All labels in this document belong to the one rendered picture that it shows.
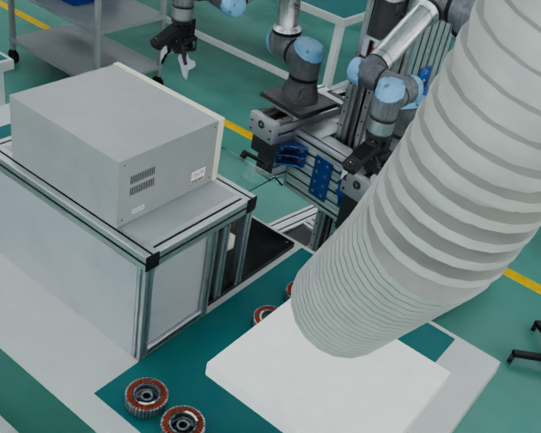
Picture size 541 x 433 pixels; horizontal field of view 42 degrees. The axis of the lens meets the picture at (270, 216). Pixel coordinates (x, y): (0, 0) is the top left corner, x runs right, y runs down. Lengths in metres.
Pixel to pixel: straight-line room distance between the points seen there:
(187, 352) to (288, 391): 0.71
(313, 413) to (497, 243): 0.75
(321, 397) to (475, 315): 2.37
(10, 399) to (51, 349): 0.90
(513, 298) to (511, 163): 3.31
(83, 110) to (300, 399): 1.00
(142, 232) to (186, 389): 0.44
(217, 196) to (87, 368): 0.59
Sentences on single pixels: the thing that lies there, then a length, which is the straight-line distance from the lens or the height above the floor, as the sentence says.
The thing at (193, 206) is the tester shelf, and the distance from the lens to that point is 1.97.
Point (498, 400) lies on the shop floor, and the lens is 3.34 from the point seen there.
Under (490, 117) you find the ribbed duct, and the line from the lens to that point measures 0.62.
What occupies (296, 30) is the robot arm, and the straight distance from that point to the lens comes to 2.84.
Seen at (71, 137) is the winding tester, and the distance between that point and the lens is 1.87.
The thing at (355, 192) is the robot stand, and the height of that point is 0.93.
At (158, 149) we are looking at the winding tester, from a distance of 1.84.
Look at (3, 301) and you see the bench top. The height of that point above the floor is 0.75.
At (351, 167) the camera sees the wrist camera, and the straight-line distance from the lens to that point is 1.98.
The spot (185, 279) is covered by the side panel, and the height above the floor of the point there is 0.94.
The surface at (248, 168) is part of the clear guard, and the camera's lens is 2.27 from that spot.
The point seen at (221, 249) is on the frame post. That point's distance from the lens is 2.07.
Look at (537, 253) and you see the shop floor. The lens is 4.36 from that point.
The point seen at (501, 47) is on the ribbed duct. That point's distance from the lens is 0.59.
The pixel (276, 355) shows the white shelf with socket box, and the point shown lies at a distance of 1.45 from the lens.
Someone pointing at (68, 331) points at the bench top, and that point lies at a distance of 2.11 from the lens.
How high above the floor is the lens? 2.23
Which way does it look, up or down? 34 degrees down
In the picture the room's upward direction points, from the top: 11 degrees clockwise
